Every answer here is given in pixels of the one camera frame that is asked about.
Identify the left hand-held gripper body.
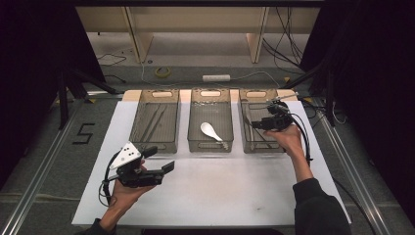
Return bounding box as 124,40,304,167
109,141,164,189

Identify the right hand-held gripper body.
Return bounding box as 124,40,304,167
260,92,300,132

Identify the smoky clear plastic bin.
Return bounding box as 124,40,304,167
128,88,181,155
238,88,289,155
187,87,235,154

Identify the metal fork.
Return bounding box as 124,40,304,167
248,125,256,152

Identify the metal chopstick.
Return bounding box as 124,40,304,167
141,104,162,143
149,104,168,142

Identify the white ceramic spoon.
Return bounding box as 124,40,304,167
200,121,226,143

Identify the person's right hand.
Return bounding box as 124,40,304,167
262,125,303,158

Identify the person's left hand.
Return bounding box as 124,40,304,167
112,180,156,211

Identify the black metal stand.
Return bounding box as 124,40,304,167
56,65,119,130
283,60,338,127

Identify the white power strip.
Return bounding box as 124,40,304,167
202,73,232,83

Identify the yellow tape roll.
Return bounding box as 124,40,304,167
154,66,172,79

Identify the black curtain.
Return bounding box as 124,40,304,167
299,0,415,226
0,0,106,190

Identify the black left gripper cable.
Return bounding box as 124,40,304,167
98,151,122,208

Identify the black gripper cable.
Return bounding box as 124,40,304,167
98,151,122,208
288,112,314,165

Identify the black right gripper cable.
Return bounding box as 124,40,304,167
288,112,314,165

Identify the white power cable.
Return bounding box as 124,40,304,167
139,60,282,89

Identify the bundle of black cables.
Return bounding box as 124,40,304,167
261,6,305,72

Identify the aluminium rail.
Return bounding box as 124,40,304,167
0,97,86,235
312,104,394,235

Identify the thin black floor cable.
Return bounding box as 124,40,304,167
96,52,128,84

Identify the wooden shelf frame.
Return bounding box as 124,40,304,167
75,5,321,65

